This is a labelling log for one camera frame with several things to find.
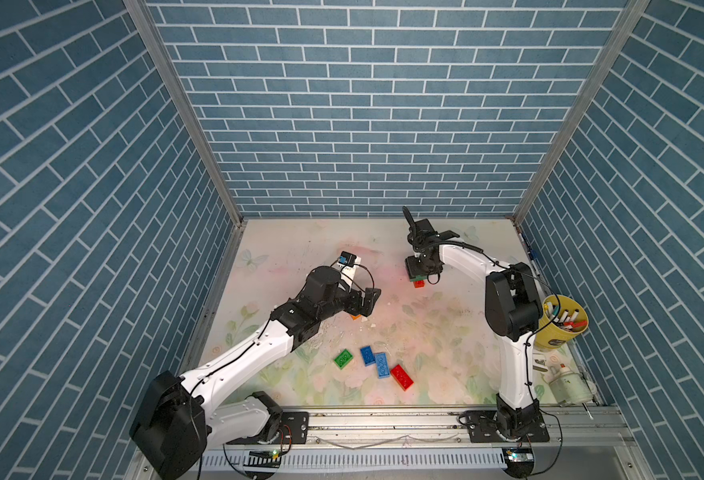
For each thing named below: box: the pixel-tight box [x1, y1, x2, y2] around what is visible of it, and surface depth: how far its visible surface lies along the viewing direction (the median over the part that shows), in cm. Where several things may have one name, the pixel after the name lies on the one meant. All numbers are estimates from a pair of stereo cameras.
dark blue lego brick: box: [360, 345, 376, 367], surface depth 87 cm
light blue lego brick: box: [374, 352, 391, 379], surface depth 86 cm
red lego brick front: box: [390, 364, 414, 391], surface depth 83 cm
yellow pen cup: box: [535, 294, 589, 349], surface depth 82 cm
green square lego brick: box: [333, 348, 353, 370], surface depth 86 cm
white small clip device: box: [532, 352, 549, 372], surface depth 85 cm
